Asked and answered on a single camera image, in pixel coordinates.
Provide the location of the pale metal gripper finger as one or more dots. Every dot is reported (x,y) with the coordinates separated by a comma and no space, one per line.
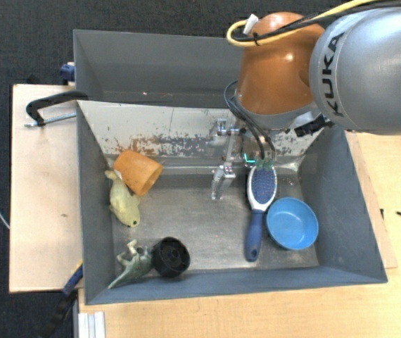
(221,181)
(221,129)

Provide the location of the blue and white hairbrush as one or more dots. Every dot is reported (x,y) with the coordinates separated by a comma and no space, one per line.
(262,188)

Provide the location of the grey metal bin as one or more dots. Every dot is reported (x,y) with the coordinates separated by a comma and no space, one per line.
(200,231)

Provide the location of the blue bowl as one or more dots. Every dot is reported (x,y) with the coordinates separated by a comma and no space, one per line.
(292,224)

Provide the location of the orange plastic cup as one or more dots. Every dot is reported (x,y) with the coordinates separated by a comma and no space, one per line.
(135,171)

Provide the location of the black round lid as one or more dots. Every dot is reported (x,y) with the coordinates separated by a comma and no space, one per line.
(170,257)

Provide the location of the pale yellow toy animal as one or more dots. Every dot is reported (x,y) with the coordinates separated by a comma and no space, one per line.
(125,203)

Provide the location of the green toy dinosaur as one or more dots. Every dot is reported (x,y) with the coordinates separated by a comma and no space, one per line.
(135,264)

